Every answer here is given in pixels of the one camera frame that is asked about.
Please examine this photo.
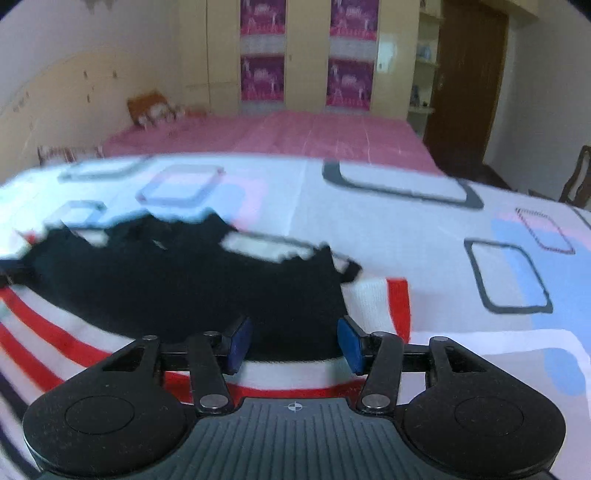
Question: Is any patterned bed sheet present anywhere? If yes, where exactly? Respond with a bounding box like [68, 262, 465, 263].
[0, 154, 591, 480]

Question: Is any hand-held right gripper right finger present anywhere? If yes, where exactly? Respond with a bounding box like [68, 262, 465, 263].
[337, 316, 486, 415]

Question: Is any pink bed sheet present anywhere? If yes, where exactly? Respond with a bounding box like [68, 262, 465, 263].
[102, 110, 445, 177]

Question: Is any cream corner shelf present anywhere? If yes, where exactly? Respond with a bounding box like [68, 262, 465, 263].
[407, 0, 445, 136]

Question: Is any purple wall poster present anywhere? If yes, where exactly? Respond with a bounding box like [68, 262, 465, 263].
[326, 60, 374, 112]
[240, 55, 286, 103]
[240, 0, 287, 38]
[329, 0, 380, 43]

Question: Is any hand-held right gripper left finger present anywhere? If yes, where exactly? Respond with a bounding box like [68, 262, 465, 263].
[99, 316, 254, 416]

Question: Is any cream wardrobe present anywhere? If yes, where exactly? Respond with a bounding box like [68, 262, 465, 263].
[178, 0, 422, 120]

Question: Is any wooden chair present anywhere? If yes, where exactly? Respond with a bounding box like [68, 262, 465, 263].
[558, 145, 591, 207]

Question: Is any white paper sheet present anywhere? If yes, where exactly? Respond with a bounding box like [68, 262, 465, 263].
[376, 34, 399, 75]

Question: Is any orange patterned pillow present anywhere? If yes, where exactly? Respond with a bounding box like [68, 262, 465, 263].
[127, 91, 180, 131]

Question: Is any cream curved headboard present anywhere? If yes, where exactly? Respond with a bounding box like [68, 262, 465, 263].
[0, 51, 185, 178]

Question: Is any flat patterned pillow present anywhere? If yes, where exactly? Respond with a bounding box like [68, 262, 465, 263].
[37, 144, 103, 166]

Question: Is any striped knit sweater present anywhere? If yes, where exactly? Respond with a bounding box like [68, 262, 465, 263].
[0, 215, 413, 468]

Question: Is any brown wooden door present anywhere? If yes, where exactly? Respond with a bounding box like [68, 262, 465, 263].
[424, 0, 509, 182]

